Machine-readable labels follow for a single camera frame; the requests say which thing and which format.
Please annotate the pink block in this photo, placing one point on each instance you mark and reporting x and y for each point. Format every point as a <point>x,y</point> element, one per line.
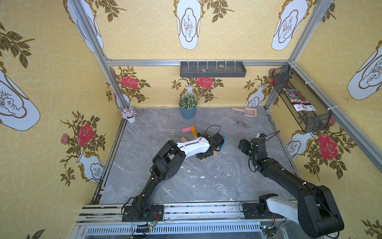
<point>187,129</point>

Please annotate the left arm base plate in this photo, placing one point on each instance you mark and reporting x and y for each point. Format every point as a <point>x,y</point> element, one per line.
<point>152,213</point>

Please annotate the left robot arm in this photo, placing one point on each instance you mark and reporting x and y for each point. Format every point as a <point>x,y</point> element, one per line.
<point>168,161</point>

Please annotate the amber orange block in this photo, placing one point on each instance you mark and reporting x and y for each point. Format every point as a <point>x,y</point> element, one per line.
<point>194,133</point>

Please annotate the green plant in blue pot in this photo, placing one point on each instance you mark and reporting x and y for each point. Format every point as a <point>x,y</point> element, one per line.
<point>188,105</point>

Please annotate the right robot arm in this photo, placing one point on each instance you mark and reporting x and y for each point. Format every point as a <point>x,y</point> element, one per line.
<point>315,209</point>

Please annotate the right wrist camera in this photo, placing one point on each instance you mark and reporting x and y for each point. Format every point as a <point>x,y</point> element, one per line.
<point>262,136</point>

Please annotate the pink flowers in white pot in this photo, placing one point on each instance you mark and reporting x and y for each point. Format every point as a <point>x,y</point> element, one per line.
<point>129,114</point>

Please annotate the flower seed packet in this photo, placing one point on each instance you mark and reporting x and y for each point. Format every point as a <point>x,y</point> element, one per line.
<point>298,101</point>

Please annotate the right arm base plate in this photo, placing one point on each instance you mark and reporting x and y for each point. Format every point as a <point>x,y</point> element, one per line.
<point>257,211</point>

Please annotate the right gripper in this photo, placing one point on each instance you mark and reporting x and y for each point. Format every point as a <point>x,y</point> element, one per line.
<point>244,145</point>

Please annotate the aluminium rail frame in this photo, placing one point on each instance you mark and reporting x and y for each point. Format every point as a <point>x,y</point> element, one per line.
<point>105,221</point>

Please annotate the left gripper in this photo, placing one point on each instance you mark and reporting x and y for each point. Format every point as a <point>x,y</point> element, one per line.
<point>217,143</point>

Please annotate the grey wall shelf tray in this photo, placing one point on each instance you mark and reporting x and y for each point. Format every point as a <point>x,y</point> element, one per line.
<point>212,69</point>

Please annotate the black wire basket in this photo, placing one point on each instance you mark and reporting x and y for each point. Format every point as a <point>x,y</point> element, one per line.
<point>286,78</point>

